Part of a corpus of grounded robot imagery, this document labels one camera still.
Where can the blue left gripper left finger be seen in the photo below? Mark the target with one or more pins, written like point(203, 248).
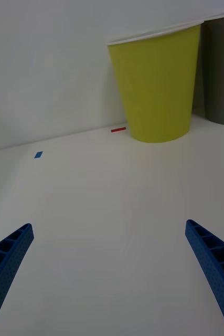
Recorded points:
point(4, 265)

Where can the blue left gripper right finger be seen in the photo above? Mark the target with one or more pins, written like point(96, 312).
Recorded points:
point(216, 267)

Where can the yellow-green plastic bin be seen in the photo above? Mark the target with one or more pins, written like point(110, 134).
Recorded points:
point(156, 86)

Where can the grey plastic bin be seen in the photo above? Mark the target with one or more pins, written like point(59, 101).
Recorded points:
point(220, 71)

